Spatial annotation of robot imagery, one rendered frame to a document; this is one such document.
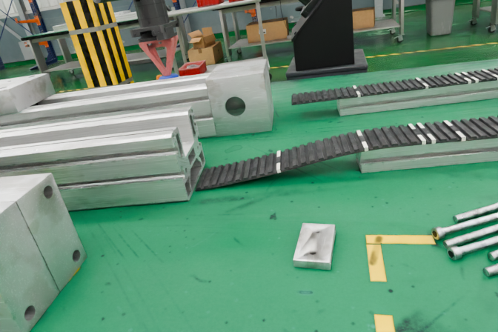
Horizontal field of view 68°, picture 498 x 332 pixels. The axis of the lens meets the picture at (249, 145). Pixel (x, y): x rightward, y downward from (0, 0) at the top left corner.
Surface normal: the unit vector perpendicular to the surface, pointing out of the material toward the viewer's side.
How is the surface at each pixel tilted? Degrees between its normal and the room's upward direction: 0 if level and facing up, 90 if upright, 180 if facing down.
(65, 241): 90
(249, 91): 90
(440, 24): 94
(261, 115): 90
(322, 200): 0
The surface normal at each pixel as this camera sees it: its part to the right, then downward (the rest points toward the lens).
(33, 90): 0.98, -0.11
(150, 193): -0.10, 0.41
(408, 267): -0.16, -0.90
